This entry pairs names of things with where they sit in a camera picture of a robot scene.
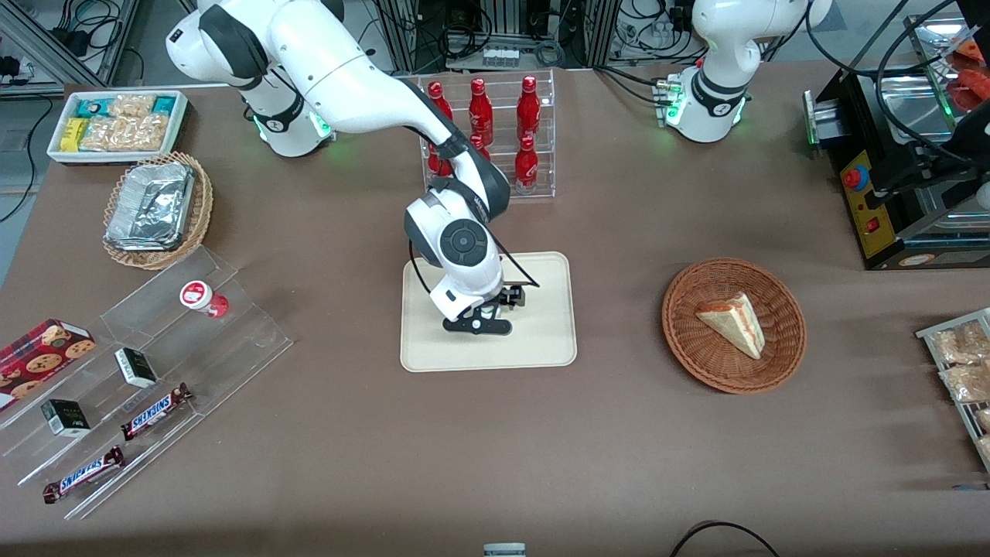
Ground cream plastic tray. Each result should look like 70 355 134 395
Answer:
400 251 579 373

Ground tray of packaged snacks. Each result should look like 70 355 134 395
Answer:
916 308 990 473

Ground clear acrylic bottle rack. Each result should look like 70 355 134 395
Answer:
416 68 556 203

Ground round brown wicker basket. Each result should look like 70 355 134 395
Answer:
661 258 807 395

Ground clear acrylic stepped display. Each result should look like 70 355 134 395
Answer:
0 246 293 521

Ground wrapped sandwich wedge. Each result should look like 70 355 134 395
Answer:
695 292 766 361

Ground red yogurt drink bottle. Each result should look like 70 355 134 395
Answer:
179 280 230 319

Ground light wicker basket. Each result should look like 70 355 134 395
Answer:
103 152 214 271

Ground snickers chocolate bar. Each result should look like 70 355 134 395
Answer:
43 446 126 504
121 383 193 442

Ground small black box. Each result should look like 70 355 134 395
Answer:
114 347 159 389
40 398 91 439

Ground silver foil container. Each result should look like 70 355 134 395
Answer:
106 162 195 251

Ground white plastic snack bin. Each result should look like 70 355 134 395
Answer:
46 90 189 166

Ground large rice cracker bag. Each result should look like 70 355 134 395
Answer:
80 114 171 152

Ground black machine yellow panel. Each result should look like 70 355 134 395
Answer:
803 66 990 271

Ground small rice cracker bag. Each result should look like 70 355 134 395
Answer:
108 94 157 118

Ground red plaid cookie box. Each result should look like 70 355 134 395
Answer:
0 319 97 411

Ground clear bag of crackers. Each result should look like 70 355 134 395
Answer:
940 362 990 403
930 321 990 364

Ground red food packet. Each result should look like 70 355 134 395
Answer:
950 68 990 113

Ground black cable loop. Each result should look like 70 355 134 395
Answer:
669 521 780 557

